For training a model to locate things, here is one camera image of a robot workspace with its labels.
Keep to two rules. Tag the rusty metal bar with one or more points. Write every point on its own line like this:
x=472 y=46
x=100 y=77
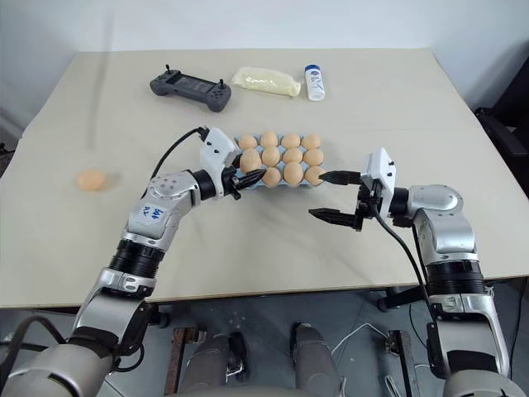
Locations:
x=178 y=360
x=403 y=360

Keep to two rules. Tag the brown egg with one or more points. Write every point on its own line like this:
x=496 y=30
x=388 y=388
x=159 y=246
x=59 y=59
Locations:
x=273 y=176
x=271 y=156
x=269 y=138
x=248 y=142
x=91 y=180
x=291 y=140
x=293 y=156
x=314 y=175
x=311 y=141
x=292 y=172
x=313 y=157
x=250 y=160

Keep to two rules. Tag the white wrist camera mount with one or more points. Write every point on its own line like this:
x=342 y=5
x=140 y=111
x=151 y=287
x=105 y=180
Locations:
x=217 y=146
x=382 y=169

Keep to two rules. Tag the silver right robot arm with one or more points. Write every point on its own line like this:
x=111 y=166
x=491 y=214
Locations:
x=446 y=223

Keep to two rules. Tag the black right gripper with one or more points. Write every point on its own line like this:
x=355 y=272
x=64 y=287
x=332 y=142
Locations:
x=365 y=209

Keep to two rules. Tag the light blue egg carton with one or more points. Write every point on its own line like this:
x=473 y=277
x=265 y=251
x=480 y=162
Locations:
x=282 y=165

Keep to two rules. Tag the black table caster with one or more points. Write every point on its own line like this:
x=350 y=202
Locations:
x=388 y=298

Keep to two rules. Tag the white bottle with blue cap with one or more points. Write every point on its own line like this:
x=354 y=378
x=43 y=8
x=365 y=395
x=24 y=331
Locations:
x=315 y=84

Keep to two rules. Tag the clear bag of white grains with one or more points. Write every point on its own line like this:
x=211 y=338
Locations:
x=264 y=82

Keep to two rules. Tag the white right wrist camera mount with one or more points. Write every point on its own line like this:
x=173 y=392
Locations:
x=382 y=169

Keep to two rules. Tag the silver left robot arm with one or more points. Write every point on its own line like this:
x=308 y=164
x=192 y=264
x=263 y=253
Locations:
x=157 y=215

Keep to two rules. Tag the dark grey game controller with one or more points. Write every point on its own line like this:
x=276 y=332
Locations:
x=190 y=87

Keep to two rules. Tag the grey rounded leg cover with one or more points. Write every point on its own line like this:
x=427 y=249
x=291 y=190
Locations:
x=312 y=364
x=211 y=368

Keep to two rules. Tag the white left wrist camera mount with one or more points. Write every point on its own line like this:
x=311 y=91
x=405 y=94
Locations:
x=217 y=146

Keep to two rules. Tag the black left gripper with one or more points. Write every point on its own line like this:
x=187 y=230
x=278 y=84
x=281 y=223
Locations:
x=232 y=182

